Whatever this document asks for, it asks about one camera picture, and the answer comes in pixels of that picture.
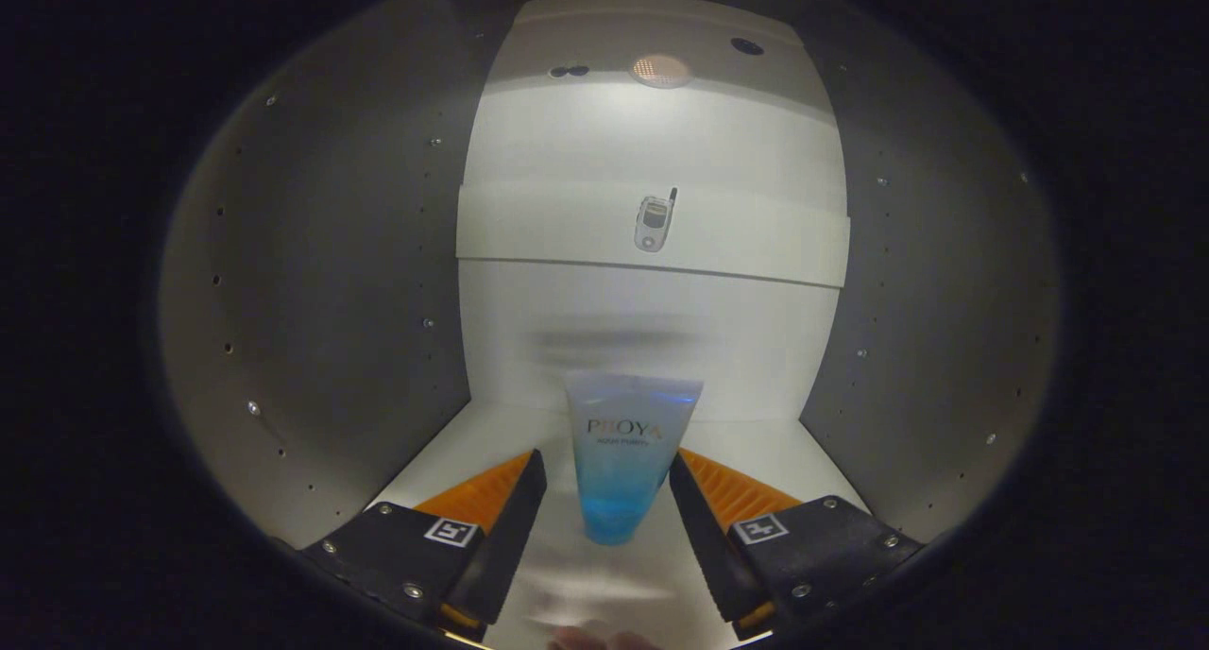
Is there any blue gradient cosmetic tube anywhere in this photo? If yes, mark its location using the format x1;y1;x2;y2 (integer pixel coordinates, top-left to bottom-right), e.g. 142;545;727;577
567;374;705;545

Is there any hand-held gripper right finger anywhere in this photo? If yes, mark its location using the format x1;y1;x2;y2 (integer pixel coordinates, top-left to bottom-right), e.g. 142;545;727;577
667;448;925;641

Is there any round cabinet light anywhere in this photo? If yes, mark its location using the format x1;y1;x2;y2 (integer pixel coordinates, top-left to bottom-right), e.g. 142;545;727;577
630;53;695;89

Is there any dark grey cabinet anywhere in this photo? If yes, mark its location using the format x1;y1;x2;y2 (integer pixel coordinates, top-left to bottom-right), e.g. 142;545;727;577
156;0;1064;646

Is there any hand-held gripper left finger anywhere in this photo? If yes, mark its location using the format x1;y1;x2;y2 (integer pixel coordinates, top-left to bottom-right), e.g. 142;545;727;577
300;449;549;643

